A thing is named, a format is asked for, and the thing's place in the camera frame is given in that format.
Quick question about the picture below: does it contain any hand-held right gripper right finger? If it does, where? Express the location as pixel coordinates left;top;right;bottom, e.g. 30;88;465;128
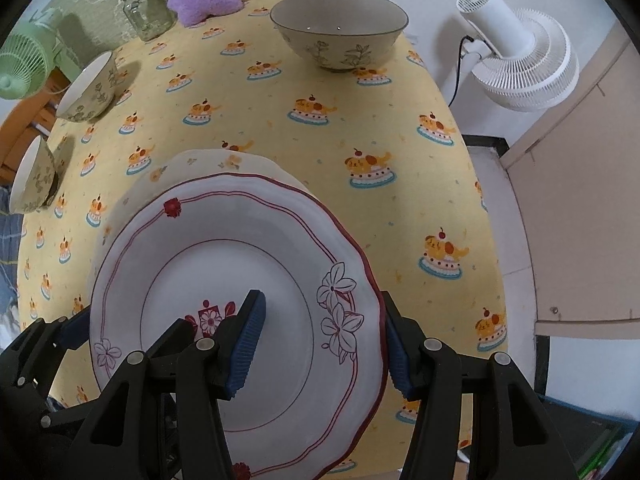
381;291;576;480

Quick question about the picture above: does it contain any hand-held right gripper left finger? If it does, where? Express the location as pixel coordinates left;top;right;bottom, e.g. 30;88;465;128
56;289;267;480

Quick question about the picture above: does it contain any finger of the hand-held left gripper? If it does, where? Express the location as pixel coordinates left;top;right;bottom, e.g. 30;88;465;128
0;310;92;402

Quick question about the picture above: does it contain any white red-rimmed plate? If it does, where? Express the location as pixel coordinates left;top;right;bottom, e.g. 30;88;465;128
90;172;390;480

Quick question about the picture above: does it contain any beige floral ceramic bowl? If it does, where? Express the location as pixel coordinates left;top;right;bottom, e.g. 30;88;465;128
270;0;408;72
55;51;120;122
9;135;57;214

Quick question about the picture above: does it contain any cream yellow-flower plate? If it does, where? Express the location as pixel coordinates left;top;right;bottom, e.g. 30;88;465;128
150;149;313;198

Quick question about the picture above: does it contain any blue checked bedsheet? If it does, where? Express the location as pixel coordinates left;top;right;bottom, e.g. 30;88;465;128
0;185;26;331

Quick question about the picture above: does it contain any wooden chair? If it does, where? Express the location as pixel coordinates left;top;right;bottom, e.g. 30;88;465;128
0;72;68;183

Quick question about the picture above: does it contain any black storage box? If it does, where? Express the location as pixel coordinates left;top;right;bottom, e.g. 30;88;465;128
537;395;638;480

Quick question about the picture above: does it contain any yellow printed tablecloth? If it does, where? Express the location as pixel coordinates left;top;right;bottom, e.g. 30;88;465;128
15;0;508;480

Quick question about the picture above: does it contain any beige wooden door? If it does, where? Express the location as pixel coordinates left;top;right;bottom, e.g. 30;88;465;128
500;25;640;337

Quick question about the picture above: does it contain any green desk fan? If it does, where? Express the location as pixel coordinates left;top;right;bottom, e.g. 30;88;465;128
0;10;86;101

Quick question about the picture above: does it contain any glass jar with dark lid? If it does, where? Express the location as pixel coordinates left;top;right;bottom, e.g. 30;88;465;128
119;0;178;43

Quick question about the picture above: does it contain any white circulator fan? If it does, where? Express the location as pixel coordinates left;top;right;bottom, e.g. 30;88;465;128
440;0;581;113

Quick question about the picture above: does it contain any black fan power cable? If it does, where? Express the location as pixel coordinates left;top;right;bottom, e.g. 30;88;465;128
442;34;476;107

